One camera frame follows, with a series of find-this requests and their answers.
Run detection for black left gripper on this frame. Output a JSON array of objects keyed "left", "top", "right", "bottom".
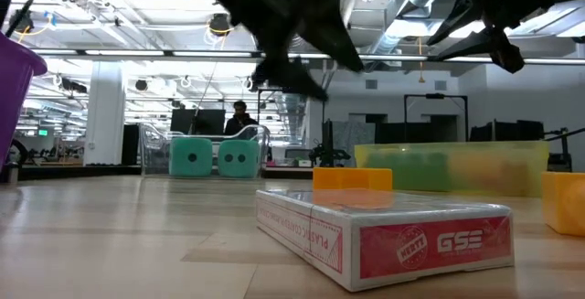
[{"left": 175, "top": 0, "right": 367, "bottom": 102}]

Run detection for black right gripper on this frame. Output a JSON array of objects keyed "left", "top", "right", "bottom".
[{"left": 427, "top": 0, "right": 549, "bottom": 74}]

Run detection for teal foam die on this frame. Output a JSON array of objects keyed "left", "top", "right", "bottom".
[
  {"left": 218, "top": 139, "right": 261, "bottom": 179},
  {"left": 168, "top": 137, "right": 214, "bottom": 177}
]

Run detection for yellow sloped toy brick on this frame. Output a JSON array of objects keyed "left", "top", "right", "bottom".
[{"left": 313, "top": 166, "right": 393, "bottom": 192}]

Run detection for green studded toy brick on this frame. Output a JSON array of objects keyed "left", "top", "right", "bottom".
[{"left": 365, "top": 152, "right": 452, "bottom": 191}]

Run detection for yellow translucent plastic bin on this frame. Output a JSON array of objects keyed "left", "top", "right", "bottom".
[{"left": 355, "top": 141, "right": 549, "bottom": 198}]

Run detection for yellow notched toy brick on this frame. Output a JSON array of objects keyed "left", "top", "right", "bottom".
[{"left": 541, "top": 170, "right": 585, "bottom": 237}]

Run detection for red pink playing card box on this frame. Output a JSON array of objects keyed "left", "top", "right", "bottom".
[{"left": 255, "top": 187, "right": 516, "bottom": 292}]

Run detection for grey curtain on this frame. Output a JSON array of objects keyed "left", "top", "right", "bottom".
[{"left": 332, "top": 120, "right": 377, "bottom": 168}]

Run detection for person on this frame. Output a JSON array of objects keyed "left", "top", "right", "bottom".
[{"left": 223, "top": 101, "right": 260, "bottom": 136}]

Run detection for black partition screens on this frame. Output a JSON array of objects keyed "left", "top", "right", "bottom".
[{"left": 470, "top": 119, "right": 545, "bottom": 143}]

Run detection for black background monitors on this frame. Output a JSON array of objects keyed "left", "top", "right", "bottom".
[{"left": 170, "top": 108, "right": 227, "bottom": 135}]

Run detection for black boom stand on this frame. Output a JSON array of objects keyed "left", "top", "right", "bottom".
[{"left": 547, "top": 126, "right": 585, "bottom": 173}]

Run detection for clear rectangular plastic bin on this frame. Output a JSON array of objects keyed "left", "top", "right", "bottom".
[{"left": 139, "top": 123, "right": 271, "bottom": 180}]

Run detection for black cabinet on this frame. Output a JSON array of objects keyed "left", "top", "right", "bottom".
[{"left": 121, "top": 123, "right": 140, "bottom": 166}]

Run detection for white column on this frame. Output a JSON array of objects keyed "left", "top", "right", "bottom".
[{"left": 84, "top": 60, "right": 126, "bottom": 167}]

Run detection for purple plastic bucket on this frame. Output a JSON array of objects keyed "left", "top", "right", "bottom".
[{"left": 0, "top": 31, "right": 48, "bottom": 172}]

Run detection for black background frame stand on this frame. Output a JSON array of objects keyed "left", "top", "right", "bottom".
[
  {"left": 257, "top": 87, "right": 326, "bottom": 154},
  {"left": 403, "top": 93, "right": 469, "bottom": 143}
]

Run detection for silver ribbed ceiling duct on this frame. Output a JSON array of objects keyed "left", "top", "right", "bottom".
[{"left": 262, "top": 33, "right": 312, "bottom": 147}]

